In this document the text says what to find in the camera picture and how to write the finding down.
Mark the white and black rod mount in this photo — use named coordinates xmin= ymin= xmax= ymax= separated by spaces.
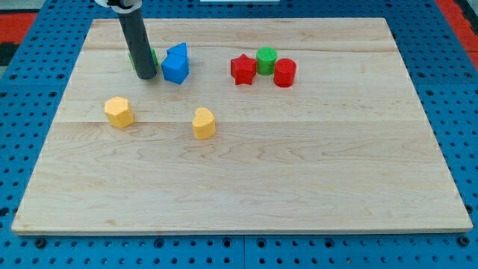
xmin=94 ymin=0 xmax=143 ymax=14

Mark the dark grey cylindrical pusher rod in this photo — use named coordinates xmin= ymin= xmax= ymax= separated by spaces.
xmin=119 ymin=8 xmax=157 ymax=80

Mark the green star block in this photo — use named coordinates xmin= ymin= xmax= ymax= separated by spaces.
xmin=128 ymin=48 xmax=158 ymax=71

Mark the blue triangle block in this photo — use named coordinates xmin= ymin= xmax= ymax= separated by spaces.
xmin=167 ymin=43 xmax=187 ymax=60

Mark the red star block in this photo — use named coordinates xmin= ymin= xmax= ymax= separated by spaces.
xmin=231 ymin=54 xmax=257 ymax=85

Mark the blue cube block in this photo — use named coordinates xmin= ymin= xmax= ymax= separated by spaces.
xmin=161 ymin=54 xmax=189 ymax=84

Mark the yellow hexagon block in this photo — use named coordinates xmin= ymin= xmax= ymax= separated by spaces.
xmin=104 ymin=96 xmax=134 ymax=129

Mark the yellow heart block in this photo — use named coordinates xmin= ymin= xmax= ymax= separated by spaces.
xmin=192 ymin=107 xmax=216 ymax=140

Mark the green cylinder block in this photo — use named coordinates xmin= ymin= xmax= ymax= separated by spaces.
xmin=256 ymin=46 xmax=277 ymax=75

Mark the red cylinder block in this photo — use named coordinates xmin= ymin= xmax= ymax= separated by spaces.
xmin=273 ymin=58 xmax=297 ymax=87

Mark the light wooden board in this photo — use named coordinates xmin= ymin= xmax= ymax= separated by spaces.
xmin=11 ymin=18 xmax=473 ymax=236

